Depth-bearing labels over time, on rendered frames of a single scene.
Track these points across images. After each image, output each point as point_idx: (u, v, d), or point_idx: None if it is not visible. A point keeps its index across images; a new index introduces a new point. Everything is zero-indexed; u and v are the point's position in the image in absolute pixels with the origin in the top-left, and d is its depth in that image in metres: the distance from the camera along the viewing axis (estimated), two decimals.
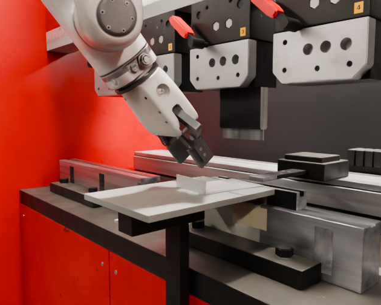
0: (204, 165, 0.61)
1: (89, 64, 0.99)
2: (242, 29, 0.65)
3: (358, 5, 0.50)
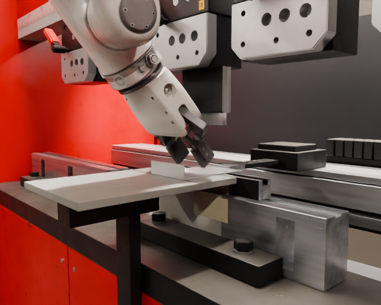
0: (205, 165, 0.61)
1: (53, 49, 0.93)
2: (201, 2, 0.60)
3: None
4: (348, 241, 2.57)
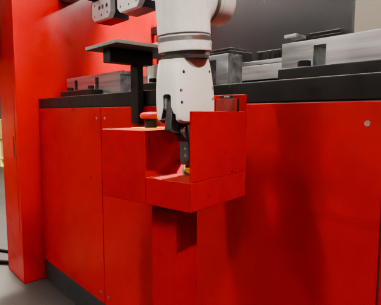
0: None
1: None
2: None
3: None
4: None
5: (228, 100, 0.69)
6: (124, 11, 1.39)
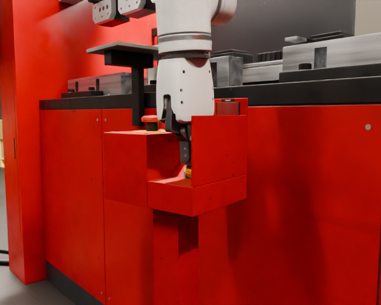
0: None
1: (89, 0, 1.50)
2: None
3: None
4: None
5: (229, 104, 0.69)
6: (124, 13, 1.39)
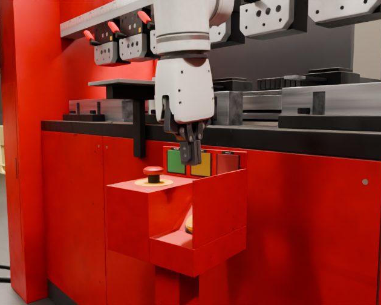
0: (198, 162, 0.64)
1: (91, 43, 1.52)
2: None
3: None
4: None
5: (229, 157, 0.70)
6: (126, 59, 1.41)
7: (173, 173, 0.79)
